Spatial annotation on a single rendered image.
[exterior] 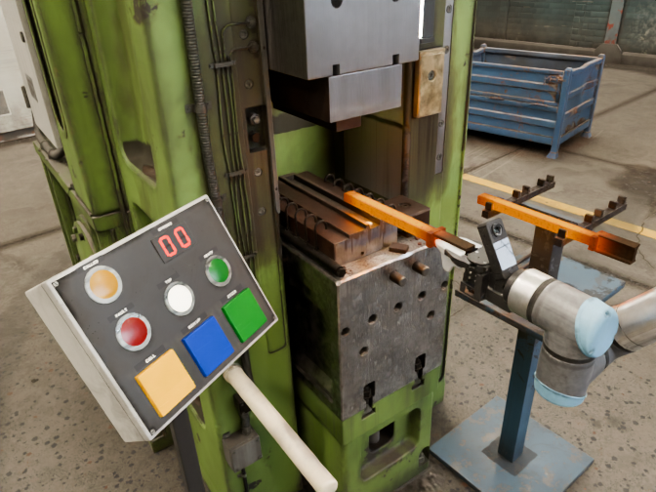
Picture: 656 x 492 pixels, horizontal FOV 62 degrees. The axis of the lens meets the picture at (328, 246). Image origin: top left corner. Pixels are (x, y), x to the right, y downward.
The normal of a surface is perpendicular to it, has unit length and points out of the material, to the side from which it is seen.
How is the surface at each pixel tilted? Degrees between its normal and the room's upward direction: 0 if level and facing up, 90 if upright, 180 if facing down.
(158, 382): 60
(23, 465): 0
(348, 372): 90
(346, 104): 90
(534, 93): 89
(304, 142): 90
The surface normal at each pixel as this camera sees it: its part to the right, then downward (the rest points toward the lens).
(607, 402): -0.04, -0.88
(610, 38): -0.75, 0.34
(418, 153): 0.58, 0.37
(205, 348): 0.73, -0.25
